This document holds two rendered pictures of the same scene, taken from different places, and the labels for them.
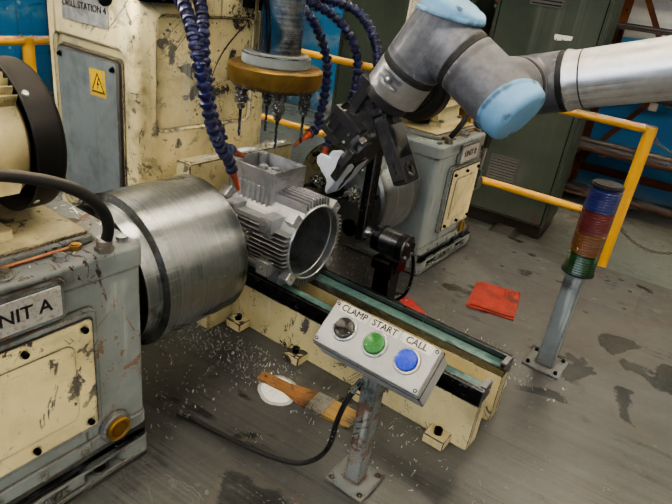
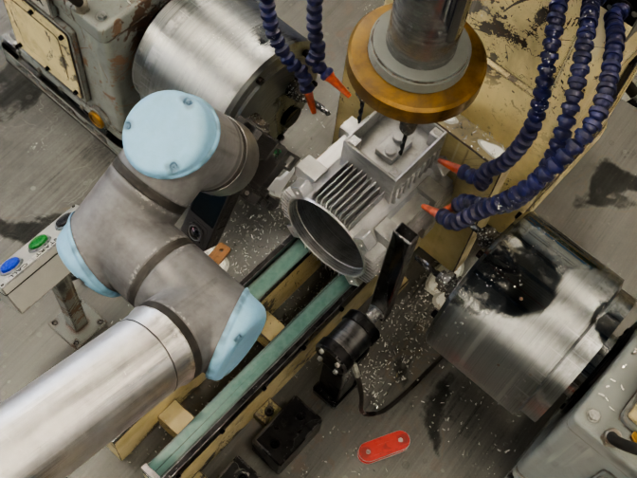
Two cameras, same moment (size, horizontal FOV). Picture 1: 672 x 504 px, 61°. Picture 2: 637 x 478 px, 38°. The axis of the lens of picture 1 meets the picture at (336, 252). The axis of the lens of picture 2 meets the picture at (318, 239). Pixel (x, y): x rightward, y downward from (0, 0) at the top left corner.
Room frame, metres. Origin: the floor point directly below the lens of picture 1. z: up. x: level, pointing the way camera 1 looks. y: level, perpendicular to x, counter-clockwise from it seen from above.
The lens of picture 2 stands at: (1.04, -0.61, 2.26)
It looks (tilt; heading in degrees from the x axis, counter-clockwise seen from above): 62 degrees down; 91
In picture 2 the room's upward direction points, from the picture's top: 9 degrees clockwise
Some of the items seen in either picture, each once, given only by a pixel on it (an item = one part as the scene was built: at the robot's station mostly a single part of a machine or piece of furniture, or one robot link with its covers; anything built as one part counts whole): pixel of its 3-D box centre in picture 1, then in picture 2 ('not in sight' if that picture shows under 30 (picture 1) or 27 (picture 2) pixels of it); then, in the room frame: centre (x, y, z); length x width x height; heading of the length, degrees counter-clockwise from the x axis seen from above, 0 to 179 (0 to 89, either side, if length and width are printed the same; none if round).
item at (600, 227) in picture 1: (595, 220); not in sight; (1.05, -0.49, 1.14); 0.06 x 0.06 x 0.04
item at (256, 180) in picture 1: (266, 178); (391, 149); (1.12, 0.16, 1.11); 0.12 x 0.11 x 0.07; 57
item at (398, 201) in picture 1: (366, 184); (542, 327); (1.37, -0.05, 1.04); 0.41 x 0.25 x 0.25; 147
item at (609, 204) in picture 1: (603, 198); not in sight; (1.05, -0.49, 1.19); 0.06 x 0.06 x 0.04
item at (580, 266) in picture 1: (580, 261); not in sight; (1.05, -0.49, 1.05); 0.06 x 0.06 x 0.04
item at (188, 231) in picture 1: (131, 266); (206, 59); (0.80, 0.32, 1.04); 0.37 x 0.25 x 0.25; 147
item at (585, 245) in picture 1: (588, 241); not in sight; (1.05, -0.49, 1.10); 0.06 x 0.06 x 0.04
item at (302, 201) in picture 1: (277, 226); (367, 197); (1.09, 0.13, 1.01); 0.20 x 0.19 x 0.19; 57
